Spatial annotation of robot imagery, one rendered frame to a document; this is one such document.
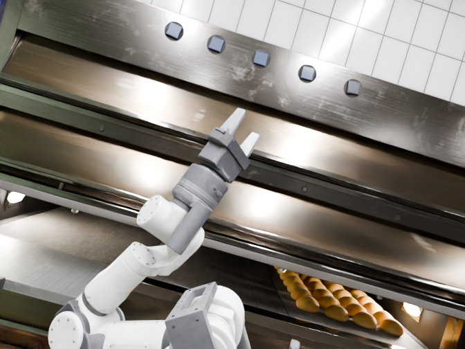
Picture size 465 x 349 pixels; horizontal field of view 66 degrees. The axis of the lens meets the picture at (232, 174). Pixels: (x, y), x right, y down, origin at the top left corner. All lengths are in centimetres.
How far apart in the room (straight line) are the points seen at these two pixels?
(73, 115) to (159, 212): 76
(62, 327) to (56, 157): 72
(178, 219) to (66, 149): 76
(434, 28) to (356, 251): 84
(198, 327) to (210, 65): 105
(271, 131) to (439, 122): 60
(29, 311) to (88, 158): 56
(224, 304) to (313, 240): 92
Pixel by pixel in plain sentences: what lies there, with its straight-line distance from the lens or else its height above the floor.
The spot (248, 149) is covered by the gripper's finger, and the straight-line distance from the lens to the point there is 75.
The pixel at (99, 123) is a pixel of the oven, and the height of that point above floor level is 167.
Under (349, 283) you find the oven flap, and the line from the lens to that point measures 124.
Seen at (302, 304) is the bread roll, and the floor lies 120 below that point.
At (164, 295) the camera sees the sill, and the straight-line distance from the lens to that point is 134.
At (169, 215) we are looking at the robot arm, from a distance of 65.
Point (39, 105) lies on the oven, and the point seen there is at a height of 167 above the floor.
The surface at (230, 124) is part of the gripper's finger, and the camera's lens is 69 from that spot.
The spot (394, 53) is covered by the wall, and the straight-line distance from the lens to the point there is 145.
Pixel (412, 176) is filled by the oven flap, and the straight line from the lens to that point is 144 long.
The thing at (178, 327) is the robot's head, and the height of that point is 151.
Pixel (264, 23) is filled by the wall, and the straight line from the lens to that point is 134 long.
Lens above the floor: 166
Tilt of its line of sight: 1 degrees down
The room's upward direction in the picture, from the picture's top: 17 degrees clockwise
